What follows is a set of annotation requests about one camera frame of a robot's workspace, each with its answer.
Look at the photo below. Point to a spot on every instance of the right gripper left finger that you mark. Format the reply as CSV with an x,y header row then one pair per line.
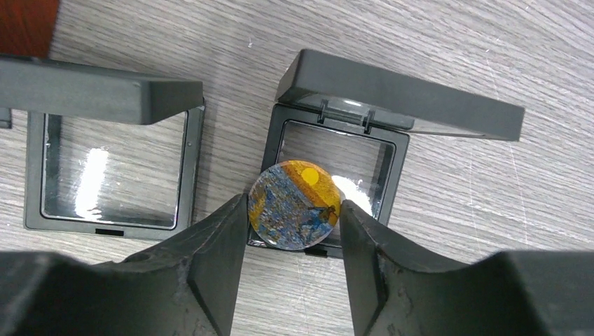
x,y
184,285

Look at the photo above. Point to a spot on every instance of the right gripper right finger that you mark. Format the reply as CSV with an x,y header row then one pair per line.
x,y
397,287

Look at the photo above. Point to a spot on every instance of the gold and blue round brooch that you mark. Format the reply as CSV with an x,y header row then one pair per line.
x,y
293,205

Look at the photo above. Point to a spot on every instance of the black box with blue brooch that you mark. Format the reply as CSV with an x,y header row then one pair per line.
x,y
109,152

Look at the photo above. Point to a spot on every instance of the black box with gold brooch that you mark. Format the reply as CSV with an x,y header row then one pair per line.
x,y
354,120

